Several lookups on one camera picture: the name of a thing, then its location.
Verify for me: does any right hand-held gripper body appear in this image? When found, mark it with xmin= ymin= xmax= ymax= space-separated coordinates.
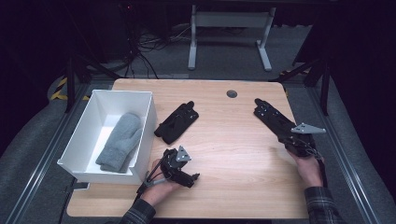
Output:
xmin=284 ymin=122 xmax=327 ymax=159

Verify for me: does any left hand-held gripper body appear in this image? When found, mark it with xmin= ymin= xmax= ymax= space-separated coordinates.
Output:
xmin=160 ymin=145 xmax=193 ymax=185

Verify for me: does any black glove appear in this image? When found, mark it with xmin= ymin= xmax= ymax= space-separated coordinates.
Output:
xmin=153 ymin=100 xmax=200 ymax=146
xmin=253 ymin=97 xmax=295 ymax=145

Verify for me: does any plain grey mitten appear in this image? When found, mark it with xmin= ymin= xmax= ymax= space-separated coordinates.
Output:
xmin=94 ymin=112 xmax=145 ymax=171

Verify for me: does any white box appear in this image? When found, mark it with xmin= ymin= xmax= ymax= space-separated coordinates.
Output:
xmin=57 ymin=89 xmax=158 ymax=187

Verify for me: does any person's left hand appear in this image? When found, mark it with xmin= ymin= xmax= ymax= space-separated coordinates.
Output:
xmin=140 ymin=159 xmax=182 ymax=207

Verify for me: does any person's right hand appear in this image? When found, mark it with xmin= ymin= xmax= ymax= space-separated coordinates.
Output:
xmin=287 ymin=150 xmax=325 ymax=189

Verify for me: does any black metal stand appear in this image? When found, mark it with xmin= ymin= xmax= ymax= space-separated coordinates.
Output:
xmin=268 ymin=56 xmax=332 ymax=117
xmin=63 ymin=53 xmax=123 ymax=114

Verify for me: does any yellow black hazard tape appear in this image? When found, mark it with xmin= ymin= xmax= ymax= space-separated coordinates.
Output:
xmin=49 ymin=77 xmax=92 ymax=102
xmin=278 ymin=68 xmax=311 ymax=96

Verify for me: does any left hand-held gripper cable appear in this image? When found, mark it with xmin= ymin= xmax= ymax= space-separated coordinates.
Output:
xmin=134 ymin=152 xmax=169 ymax=203

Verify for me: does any hand-held gripper cable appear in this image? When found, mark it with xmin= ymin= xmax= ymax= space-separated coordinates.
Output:
xmin=134 ymin=152 xmax=169 ymax=203
xmin=306 ymin=145 xmax=329 ymax=189

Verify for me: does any right hand-held gripper cable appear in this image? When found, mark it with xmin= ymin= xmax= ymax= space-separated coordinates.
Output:
xmin=306 ymin=145 xmax=329 ymax=189

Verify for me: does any aluminium floor rail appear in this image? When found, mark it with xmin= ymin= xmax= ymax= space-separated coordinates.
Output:
xmin=305 ymin=86 xmax=380 ymax=224
xmin=5 ymin=81 xmax=92 ymax=224

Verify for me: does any grey table bracket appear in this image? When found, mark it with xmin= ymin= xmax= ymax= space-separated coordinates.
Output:
xmin=72 ymin=181 xmax=91 ymax=191

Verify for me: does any tangle of black floor cables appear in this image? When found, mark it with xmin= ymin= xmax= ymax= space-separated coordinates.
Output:
xmin=117 ymin=18 xmax=194 ymax=79

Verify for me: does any white metal desk frame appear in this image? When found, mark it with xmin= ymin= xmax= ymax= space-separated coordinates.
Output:
xmin=187 ymin=4 xmax=277 ymax=72

